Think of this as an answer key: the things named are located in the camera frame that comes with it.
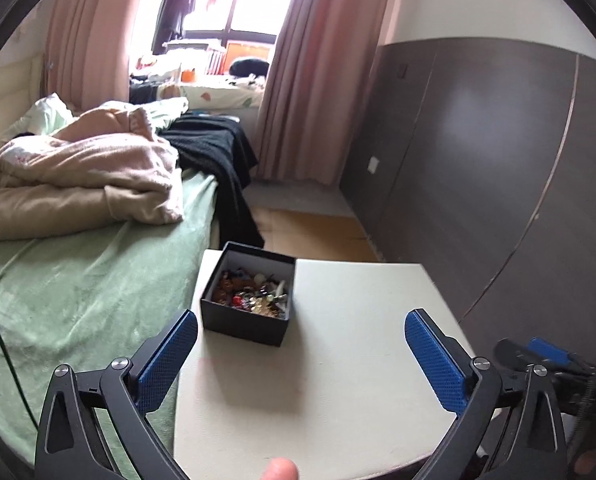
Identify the black knitted cloth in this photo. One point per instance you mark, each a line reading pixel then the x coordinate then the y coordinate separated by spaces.
pixel 213 150

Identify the bed with green sheet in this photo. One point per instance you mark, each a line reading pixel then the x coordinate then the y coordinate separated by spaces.
pixel 78 300

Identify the white wall socket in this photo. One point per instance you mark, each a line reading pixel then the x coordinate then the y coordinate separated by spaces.
pixel 373 165

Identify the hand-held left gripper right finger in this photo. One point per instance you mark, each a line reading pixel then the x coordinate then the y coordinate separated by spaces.
pixel 435 360

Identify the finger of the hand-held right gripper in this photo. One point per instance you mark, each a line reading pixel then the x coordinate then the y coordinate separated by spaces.
pixel 553 352
pixel 510 352

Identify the pink curtain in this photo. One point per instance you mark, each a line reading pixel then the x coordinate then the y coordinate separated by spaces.
pixel 93 35
pixel 318 85

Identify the beige fleece blanket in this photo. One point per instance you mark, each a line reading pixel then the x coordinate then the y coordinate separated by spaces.
pixel 78 180

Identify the person's right hand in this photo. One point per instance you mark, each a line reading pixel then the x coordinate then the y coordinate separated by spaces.
pixel 585 464

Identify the leaf print cushion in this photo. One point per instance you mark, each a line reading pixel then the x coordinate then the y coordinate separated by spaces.
pixel 223 95

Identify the black jewelry box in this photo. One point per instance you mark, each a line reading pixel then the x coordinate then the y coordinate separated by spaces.
pixel 238 327

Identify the person's left hand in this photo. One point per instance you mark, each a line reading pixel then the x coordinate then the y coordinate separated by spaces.
pixel 279 471

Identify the black bundle on sill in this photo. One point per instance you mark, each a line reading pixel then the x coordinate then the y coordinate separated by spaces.
pixel 250 66

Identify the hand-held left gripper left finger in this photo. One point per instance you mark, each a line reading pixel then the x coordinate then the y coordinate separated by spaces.
pixel 170 360

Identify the beige padded headboard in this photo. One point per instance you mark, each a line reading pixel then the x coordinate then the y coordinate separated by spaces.
pixel 8 95

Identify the sheer white organza pouch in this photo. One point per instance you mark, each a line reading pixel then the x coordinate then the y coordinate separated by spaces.
pixel 279 292

